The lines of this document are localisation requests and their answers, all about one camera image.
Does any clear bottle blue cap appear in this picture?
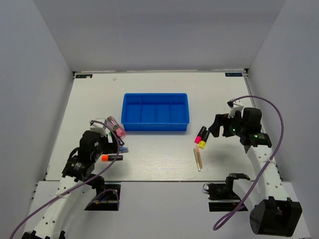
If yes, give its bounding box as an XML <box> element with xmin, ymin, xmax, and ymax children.
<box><xmin>120</xmin><ymin>147</ymin><xmax>129</xmax><ymax>153</ymax></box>

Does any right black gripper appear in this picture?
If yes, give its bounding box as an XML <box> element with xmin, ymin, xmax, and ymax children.
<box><xmin>208</xmin><ymin>111</ymin><xmax>247</xmax><ymax>137</ymax></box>

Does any right blue corner label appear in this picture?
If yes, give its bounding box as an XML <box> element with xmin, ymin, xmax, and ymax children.
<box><xmin>225</xmin><ymin>72</ymin><xmax>243</xmax><ymax>77</ymax></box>

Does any pink capped black highlighter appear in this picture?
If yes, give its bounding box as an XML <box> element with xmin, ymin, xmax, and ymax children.
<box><xmin>194</xmin><ymin>126</ymin><xmax>206</xmax><ymax>144</ymax></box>

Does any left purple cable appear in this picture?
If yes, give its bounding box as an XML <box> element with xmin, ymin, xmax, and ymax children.
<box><xmin>9</xmin><ymin>119</ymin><xmax>125</xmax><ymax>239</ymax></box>

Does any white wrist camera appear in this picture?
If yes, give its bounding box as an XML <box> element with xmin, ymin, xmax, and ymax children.
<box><xmin>227</xmin><ymin>100</ymin><xmax>244</xmax><ymax>119</ymax></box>
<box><xmin>90</xmin><ymin>118</ymin><xmax>110</xmax><ymax>137</ymax></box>

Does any blue corner label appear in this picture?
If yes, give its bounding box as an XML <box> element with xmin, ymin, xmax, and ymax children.
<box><xmin>225</xmin><ymin>72</ymin><xmax>243</xmax><ymax>77</ymax></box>
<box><xmin>75</xmin><ymin>74</ymin><xmax>93</xmax><ymax>79</ymax></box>

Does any yellow capped black highlighter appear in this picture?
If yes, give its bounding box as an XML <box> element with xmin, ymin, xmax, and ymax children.
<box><xmin>198</xmin><ymin>130</ymin><xmax>210</xmax><ymax>149</ymax></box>

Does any purple cable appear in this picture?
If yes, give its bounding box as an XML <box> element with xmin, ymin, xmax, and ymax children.
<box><xmin>9</xmin><ymin>119</ymin><xmax>125</xmax><ymax>239</ymax></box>
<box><xmin>213</xmin><ymin>96</ymin><xmax>284</xmax><ymax>231</ymax></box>

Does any blue plastic divided bin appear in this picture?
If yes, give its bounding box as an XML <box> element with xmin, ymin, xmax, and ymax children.
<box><xmin>121</xmin><ymin>93</ymin><xmax>190</xmax><ymax>131</ymax></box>

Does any left blue corner label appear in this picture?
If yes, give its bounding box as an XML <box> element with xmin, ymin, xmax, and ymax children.
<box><xmin>75</xmin><ymin>74</ymin><xmax>93</xmax><ymax>79</ymax></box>

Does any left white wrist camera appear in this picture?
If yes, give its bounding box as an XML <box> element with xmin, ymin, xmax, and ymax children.
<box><xmin>90</xmin><ymin>118</ymin><xmax>110</xmax><ymax>137</ymax></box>

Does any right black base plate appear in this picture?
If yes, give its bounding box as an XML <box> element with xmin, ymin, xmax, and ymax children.
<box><xmin>202</xmin><ymin>183</ymin><xmax>241</xmax><ymax>212</ymax></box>

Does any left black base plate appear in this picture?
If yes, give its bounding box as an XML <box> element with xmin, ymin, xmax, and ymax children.
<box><xmin>84</xmin><ymin>184</ymin><xmax>121</xmax><ymax>211</ymax></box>

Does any pink capped tube of leads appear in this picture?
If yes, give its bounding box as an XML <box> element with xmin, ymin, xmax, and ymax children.
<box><xmin>107</xmin><ymin>116</ymin><xmax>126</xmax><ymax>138</ymax></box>

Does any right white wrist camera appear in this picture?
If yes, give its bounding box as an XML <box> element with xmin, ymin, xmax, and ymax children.
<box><xmin>227</xmin><ymin>100</ymin><xmax>244</xmax><ymax>119</ymax></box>

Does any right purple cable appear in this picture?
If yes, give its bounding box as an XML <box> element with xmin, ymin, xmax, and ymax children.
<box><xmin>213</xmin><ymin>96</ymin><xmax>284</xmax><ymax>231</ymax></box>

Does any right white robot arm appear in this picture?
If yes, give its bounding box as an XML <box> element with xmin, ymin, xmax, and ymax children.
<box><xmin>203</xmin><ymin>108</ymin><xmax>302</xmax><ymax>237</ymax></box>

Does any orange capped black highlighter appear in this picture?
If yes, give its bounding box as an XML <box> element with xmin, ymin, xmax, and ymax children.
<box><xmin>102</xmin><ymin>155</ymin><xmax>123</xmax><ymax>162</ymax></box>

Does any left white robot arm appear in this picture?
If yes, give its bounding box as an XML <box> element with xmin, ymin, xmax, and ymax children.
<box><xmin>22</xmin><ymin>127</ymin><xmax>123</xmax><ymax>239</ymax></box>

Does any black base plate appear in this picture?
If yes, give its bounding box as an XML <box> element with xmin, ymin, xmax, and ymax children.
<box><xmin>202</xmin><ymin>183</ymin><xmax>241</xmax><ymax>212</ymax></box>
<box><xmin>84</xmin><ymin>184</ymin><xmax>121</xmax><ymax>211</ymax></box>

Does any pink translucent stick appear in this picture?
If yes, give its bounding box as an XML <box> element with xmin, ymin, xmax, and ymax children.
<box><xmin>195</xmin><ymin>146</ymin><xmax>202</xmax><ymax>171</ymax></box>

